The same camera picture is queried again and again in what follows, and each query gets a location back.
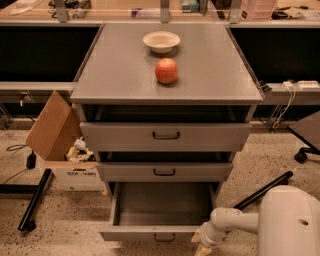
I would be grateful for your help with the black left table leg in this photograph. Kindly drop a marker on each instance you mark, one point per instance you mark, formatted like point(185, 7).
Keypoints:
point(27, 223)

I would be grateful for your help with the red apple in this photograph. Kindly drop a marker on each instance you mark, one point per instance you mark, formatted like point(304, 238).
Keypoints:
point(166, 70)

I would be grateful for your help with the pink storage box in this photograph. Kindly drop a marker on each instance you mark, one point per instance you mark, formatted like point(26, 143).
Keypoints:
point(257, 9)

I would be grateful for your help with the grey bottom drawer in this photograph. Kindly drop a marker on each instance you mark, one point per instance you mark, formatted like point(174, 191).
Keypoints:
point(161, 212)

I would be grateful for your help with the grey middle drawer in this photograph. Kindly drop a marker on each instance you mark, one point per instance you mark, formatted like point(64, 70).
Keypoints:
point(164, 166)

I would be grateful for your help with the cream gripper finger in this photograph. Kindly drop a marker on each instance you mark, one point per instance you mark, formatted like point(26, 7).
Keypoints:
point(196, 236)
point(203, 251)

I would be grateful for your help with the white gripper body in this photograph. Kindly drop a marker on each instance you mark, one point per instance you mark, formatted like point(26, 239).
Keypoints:
point(206, 237)

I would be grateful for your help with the open cardboard box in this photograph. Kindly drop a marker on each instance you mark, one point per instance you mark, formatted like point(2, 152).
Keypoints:
point(52, 138)

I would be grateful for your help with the grey metal drawer cabinet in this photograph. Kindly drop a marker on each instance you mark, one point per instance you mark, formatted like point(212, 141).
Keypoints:
point(211, 71)

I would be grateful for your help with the white power strip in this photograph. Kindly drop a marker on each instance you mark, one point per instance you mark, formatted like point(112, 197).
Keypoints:
point(308, 84)

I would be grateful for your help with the black table leg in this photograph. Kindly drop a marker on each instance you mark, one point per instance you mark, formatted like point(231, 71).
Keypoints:
point(27, 223)
point(281, 180)

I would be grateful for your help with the grey drawer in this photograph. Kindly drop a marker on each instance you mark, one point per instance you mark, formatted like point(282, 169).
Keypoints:
point(164, 166)
point(161, 212)
point(164, 129)

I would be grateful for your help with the black caster wheel base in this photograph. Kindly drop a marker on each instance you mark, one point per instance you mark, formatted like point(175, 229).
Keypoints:
point(308, 131)

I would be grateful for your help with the white ceramic bowl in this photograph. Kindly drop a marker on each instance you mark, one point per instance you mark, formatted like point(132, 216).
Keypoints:
point(161, 42)

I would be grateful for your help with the grey top drawer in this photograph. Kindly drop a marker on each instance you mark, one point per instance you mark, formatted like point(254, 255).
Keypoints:
point(164, 129)

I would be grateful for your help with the black power adapter with cable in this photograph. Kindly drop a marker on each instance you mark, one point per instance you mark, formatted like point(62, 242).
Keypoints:
point(30, 162)

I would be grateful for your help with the black right table leg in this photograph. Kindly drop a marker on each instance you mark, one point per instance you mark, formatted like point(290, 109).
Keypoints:
point(281, 180)

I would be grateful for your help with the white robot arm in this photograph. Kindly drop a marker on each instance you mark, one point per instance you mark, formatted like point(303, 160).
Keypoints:
point(287, 224)

